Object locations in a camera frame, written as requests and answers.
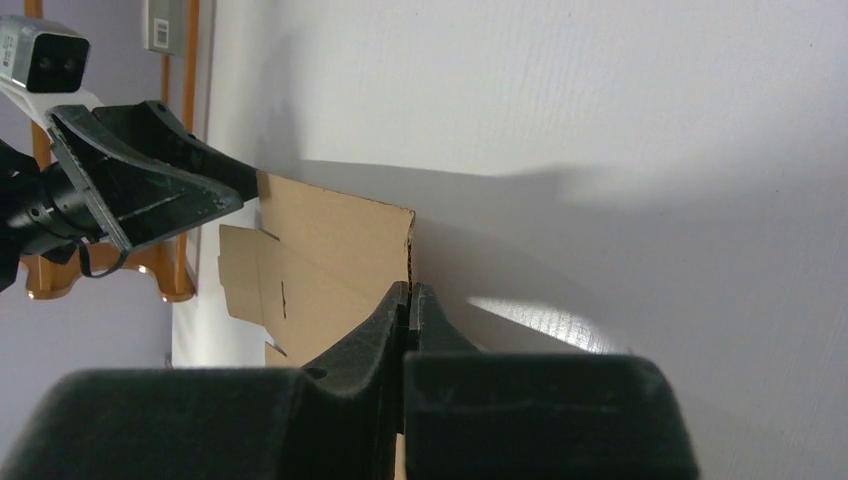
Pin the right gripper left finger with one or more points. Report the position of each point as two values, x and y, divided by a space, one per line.
337 417

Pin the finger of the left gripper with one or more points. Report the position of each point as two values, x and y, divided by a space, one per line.
153 130
118 183

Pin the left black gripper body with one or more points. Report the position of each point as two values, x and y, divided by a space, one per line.
45 215

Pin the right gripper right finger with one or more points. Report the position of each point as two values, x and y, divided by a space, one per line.
471 414

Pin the brown cardboard box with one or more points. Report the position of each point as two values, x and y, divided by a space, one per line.
315 268

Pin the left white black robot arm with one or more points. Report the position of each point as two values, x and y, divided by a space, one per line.
125 178

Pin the orange wooden rack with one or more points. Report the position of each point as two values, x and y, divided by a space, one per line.
48 281

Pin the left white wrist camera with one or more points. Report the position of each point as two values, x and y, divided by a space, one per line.
43 63

